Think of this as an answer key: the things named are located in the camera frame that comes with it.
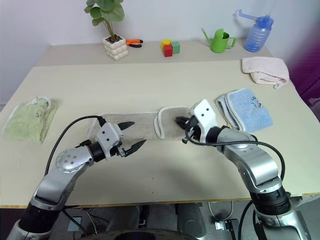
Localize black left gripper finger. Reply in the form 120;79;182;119
117;121;136;132
124;139;148;158

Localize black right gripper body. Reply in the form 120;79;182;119
184;115;202;144

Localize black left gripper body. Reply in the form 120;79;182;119
108;140;127;159

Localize beige towel with white trim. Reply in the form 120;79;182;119
88;105;201;141

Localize folded blue towel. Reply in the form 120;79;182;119
215;87;274;134

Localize folded green towel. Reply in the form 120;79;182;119
2;95;60;144

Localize folded pink towel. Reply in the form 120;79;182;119
241;56;291;90

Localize red block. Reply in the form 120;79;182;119
163;44;174;58

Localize green plant in white pot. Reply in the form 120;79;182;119
83;0;130;61

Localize green watering can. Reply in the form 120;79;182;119
200;27;238;54

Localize grey rounded housing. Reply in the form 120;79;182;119
174;203;209;240

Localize blue plastic spout bottle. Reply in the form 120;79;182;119
233;8;274;53

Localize purple object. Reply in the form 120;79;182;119
286;37;320;121

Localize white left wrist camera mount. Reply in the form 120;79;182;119
95;122;125;160

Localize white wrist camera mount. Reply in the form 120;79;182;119
95;122;125;160
190;99;219;145

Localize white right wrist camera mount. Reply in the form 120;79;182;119
190;99;219;145

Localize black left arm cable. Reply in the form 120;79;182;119
44;115;107;176

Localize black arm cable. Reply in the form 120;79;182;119
44;115;107;176
181;126;287;181

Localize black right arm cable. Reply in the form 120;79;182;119
181;126;287;181

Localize orange handled pliers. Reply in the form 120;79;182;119
125;38;144;49

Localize metal wire loop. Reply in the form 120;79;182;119
208;199;236;222

